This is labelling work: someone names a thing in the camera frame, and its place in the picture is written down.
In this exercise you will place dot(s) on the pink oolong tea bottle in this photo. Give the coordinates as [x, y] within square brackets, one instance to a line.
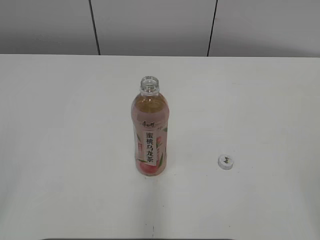
[150, 117]

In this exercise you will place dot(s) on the white bottle cap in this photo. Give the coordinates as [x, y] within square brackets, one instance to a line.
[225, 162]

